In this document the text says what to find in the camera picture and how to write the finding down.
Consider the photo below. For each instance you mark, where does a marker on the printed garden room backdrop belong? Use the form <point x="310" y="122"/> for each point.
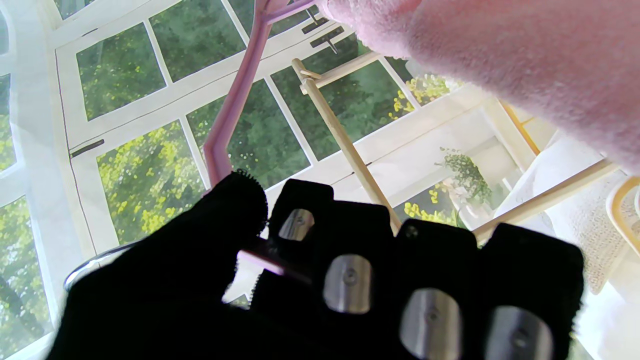
<point x="125" y="65"/>

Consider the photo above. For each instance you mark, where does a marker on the pink hanger with metal hook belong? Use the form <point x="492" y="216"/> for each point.
<point x="240" y="95"/>

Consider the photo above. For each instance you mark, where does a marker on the pink square towel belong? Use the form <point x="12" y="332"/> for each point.
<point x="525" y="65"/>

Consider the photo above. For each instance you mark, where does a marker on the wooden tabletop drying rack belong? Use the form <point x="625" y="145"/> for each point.
<point x="340" y="135"/>

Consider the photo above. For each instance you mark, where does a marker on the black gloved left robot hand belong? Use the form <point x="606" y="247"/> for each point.
<point x="175" y="300"/>

